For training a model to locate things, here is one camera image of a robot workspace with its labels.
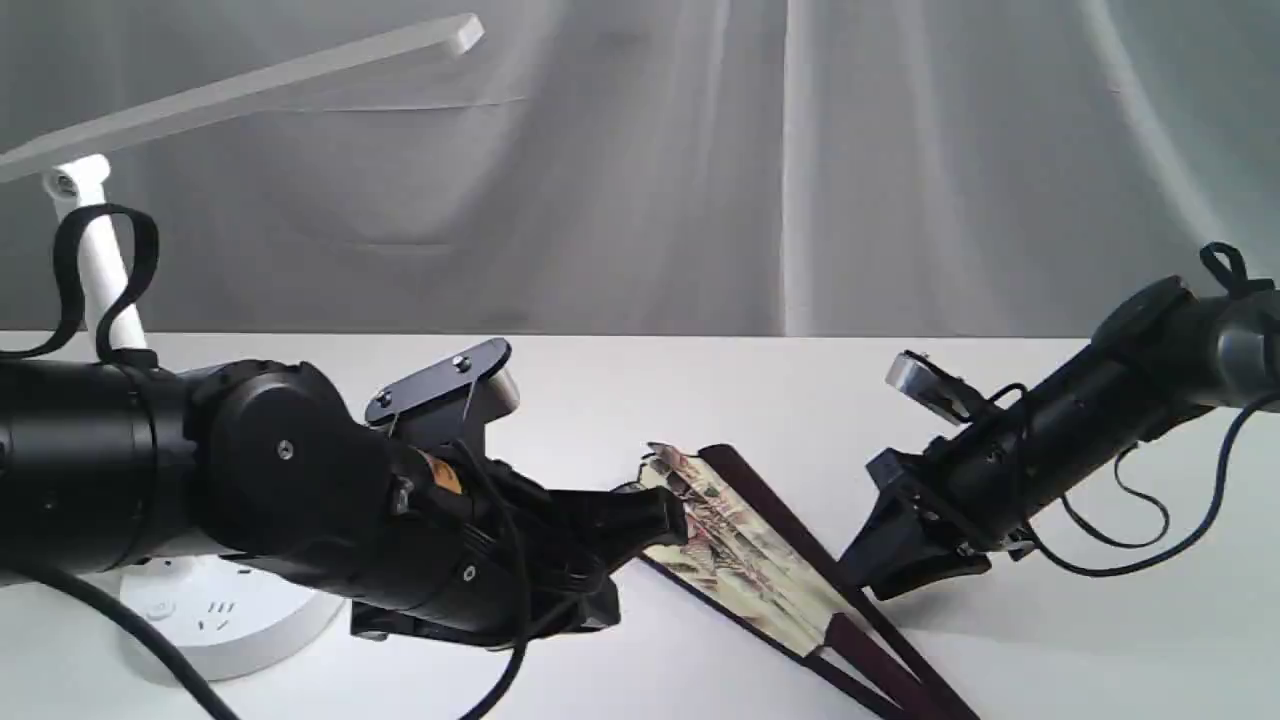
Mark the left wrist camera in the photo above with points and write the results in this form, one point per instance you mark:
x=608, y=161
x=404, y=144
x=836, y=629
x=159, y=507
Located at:
x=449, y=401

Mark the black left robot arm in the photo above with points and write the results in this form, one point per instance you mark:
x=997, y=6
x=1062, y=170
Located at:
x=261, y=464

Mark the painted paper folding fan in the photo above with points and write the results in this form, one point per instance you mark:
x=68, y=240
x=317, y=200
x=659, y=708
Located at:
x=750, y=559

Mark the white desk lamp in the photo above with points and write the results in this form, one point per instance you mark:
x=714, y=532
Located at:
x=227, y=620

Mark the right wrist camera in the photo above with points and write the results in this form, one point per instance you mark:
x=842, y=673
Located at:
x=930, y=386

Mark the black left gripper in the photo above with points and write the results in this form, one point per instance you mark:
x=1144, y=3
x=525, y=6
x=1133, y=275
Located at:
x=468, y=551

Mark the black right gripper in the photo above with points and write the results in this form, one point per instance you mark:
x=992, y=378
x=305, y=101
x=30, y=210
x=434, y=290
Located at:
x=939, y=513

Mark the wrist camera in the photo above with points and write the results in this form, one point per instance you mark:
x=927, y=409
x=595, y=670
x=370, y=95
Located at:
x=449, y=401
x=930, y=386

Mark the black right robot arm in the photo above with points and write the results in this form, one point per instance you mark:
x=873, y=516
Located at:
x=1161, y=359

